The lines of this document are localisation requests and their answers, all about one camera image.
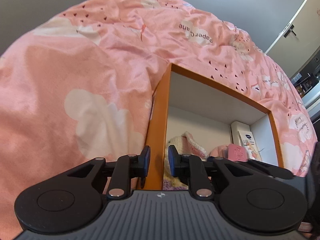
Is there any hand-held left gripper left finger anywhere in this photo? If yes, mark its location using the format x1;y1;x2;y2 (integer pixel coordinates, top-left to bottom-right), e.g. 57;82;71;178
59;145;151;200

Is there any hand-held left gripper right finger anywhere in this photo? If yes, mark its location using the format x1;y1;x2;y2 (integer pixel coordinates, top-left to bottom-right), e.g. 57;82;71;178
168;144;260;200

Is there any pink plush ball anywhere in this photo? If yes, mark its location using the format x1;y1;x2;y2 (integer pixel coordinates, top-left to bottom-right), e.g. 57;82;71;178
209;144;229;159

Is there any white pink knitted toy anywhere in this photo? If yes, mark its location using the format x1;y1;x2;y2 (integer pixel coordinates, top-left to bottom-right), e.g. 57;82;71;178
164;131;208;161

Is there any pink wallet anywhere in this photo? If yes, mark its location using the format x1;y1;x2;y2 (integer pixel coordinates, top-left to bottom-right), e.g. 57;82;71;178
227;144;248;162

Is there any white lotion tube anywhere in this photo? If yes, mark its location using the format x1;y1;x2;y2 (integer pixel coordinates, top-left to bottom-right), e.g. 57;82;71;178
237;130;262;161

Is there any orange cardboard storage box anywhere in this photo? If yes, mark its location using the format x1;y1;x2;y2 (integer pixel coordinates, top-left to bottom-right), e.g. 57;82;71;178
144;63;285;191

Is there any white rectangular box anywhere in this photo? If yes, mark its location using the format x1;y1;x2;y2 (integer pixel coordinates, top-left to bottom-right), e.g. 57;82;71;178
230;121;252;147

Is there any dark cabinet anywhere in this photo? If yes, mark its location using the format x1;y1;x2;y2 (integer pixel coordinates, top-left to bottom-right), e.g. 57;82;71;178
290;55;320;98

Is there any pink printed blanket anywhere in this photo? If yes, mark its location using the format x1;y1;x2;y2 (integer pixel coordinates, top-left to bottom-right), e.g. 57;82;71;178
0;0;319;233

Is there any white door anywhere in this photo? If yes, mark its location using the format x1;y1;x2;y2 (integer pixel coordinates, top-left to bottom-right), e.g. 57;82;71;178
264;0;320;55

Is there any black door handle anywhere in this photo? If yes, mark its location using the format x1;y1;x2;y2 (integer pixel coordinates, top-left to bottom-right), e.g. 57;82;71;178
283;24;297;38

